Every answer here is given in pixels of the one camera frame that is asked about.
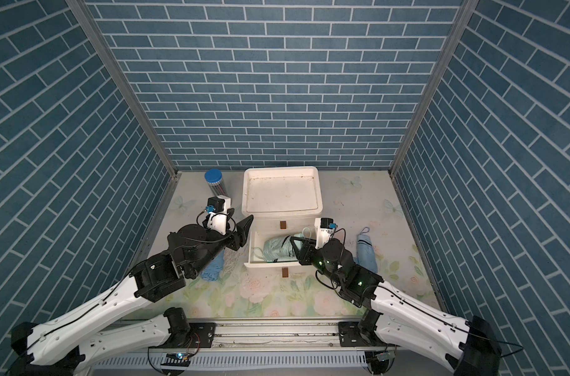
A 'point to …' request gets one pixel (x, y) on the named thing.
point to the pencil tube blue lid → (214, 177)
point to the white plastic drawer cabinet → (282, 200)
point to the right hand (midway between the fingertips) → (294, 241)
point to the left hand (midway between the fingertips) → (251, 216)
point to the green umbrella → (280, 249)
